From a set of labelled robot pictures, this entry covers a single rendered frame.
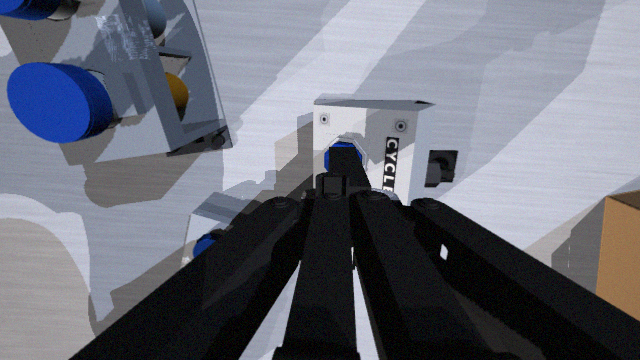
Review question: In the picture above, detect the white key panel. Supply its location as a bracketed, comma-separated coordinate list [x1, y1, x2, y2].
[313, 99, 458, 206]

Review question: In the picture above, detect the brown cardboard box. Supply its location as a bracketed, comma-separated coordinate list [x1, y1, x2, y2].
[596, 190, 640, 321]

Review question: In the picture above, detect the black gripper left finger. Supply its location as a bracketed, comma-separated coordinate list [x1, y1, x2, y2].
[68, 147, 361, 360]

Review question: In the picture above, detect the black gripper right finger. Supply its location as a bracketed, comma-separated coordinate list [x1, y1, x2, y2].
[342, 147, 640, 360]

